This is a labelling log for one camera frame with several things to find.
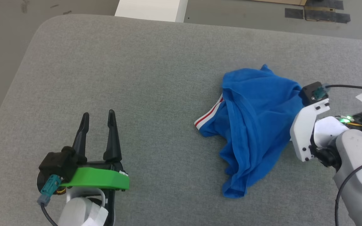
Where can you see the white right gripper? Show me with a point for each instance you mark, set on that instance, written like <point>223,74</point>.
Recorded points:
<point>300,131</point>

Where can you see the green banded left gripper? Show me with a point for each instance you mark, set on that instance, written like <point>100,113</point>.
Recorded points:
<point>99,179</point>

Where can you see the blue garment with striped trim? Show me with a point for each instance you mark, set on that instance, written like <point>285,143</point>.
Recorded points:
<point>256,125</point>

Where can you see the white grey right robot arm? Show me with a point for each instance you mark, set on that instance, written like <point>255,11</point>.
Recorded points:
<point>357,157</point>

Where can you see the white paper tag on arm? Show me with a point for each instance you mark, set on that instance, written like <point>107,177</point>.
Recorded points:
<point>96,215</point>

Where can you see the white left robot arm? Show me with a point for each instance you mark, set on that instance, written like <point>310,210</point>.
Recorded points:
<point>75,210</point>

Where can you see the small dark floor tape patch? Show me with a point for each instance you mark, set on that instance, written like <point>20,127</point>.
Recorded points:
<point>294,13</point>

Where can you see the large dark floor tape patch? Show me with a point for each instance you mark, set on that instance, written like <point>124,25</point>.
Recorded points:
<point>327,16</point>

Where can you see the white box cabinet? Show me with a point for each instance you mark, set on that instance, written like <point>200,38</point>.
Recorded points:
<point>151,9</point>

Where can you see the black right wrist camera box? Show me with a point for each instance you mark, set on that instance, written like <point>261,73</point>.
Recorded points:
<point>309,92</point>

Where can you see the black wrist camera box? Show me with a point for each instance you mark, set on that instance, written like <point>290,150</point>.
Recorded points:
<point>57,164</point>
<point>309,92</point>

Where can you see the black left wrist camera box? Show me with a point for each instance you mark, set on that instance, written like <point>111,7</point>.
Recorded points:
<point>57,164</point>

